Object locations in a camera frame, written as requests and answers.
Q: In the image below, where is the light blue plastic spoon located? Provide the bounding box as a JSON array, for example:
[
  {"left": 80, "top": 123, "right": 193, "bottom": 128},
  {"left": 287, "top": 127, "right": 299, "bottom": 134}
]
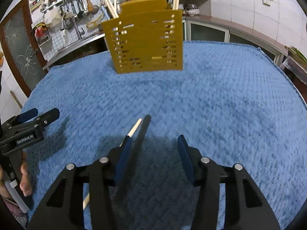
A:
[{"left": 100, "top": 5, "right": 110, "bottom": 20}]

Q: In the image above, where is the person's left hand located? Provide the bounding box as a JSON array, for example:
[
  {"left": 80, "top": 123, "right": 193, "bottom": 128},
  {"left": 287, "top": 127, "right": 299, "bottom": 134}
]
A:
[{"left": 1, "top": 150, "right": 33, "bottom": 201}]

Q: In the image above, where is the brown glass door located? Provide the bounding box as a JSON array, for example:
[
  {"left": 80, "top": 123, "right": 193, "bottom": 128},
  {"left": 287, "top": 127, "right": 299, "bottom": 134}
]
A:
[{"left": 1, "top": 0, "right": 48, "bottom": 97}]

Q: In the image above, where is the hanging utensil rack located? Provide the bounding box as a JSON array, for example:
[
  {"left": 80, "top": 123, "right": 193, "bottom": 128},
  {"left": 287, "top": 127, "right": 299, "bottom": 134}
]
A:
[{"left": 41, "top": 0, "right": 99, "bottom": 28}]

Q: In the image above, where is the steel sink faucet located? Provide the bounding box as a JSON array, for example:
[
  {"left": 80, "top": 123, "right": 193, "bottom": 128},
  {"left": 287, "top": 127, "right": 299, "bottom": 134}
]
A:
[{"left": 71, "top": 15, "right": 85, "bottom": 40}]

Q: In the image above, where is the blue fleece table cloth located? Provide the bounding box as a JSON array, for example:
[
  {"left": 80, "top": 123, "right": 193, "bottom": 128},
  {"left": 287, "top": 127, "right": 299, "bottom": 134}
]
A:
[{"left": 23, "top": 42, "right": 306, "bottom": 229}]

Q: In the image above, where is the yellow perforated utensil holder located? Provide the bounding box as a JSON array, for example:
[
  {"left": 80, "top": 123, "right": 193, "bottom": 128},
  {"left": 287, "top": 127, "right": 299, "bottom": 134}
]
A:
[{"left": 102, "top": 0, "right": 183, "bottom": 74}]

